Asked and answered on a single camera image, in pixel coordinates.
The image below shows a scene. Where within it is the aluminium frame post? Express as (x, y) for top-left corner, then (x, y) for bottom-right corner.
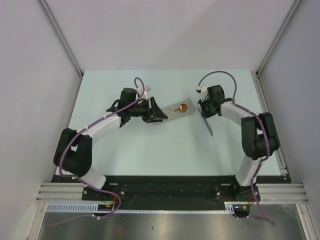
(255, 0), (304, 78)
(36, 0), (84, 78)

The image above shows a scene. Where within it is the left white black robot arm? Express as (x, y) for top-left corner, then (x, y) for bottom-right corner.
(53, 88), (168, 200)

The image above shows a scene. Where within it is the aluminium frame rail left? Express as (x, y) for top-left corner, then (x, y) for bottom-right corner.
(36, 182), (84, 203)

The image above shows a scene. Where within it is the grey cloth napkin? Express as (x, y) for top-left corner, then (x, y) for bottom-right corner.
(155, 98), (196, 124)

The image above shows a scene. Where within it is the aluminium frame post left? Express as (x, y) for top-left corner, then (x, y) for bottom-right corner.
(36, 0), (84, 78)

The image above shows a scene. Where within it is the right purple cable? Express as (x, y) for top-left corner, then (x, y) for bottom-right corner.
(197, 70), (276, 227)

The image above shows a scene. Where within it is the white slotted cable duct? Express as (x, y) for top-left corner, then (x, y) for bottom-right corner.
(46, 201), (236, 215)

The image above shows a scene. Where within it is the aluminium frame rail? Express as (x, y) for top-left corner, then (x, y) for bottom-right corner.
(251, 71), (290, 177)
(36, 182), (84, 203)

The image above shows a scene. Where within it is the aluminium frame post right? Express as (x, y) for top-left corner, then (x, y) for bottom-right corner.
(255, 0), (304, 78)

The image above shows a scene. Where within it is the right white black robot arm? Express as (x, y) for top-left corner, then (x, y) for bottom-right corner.
(196, 85), (280, 201)

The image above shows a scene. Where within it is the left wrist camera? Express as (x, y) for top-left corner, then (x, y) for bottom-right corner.
(136, 85), (151, 99)

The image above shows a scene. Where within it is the silver butter knife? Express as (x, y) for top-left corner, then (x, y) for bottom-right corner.
(197, 107), (213, 136)

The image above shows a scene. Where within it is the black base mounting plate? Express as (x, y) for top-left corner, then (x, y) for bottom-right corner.
(51, 175), (292, 216)

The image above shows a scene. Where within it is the aluminium frame rail right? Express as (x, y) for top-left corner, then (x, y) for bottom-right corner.
(251, 71), (290, 177)

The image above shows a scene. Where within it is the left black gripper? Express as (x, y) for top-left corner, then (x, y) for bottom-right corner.
(128, 97), (167, 124)

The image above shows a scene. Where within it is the copper spoon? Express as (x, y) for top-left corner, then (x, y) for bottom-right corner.
(172, 103), (188, 113)

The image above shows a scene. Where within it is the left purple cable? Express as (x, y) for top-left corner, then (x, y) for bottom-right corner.
(48, 76), (147, 227)

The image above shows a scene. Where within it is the purple cable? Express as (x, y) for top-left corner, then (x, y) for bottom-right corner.
(48, 76), (147, 227)
(197, 70), (276, 227)

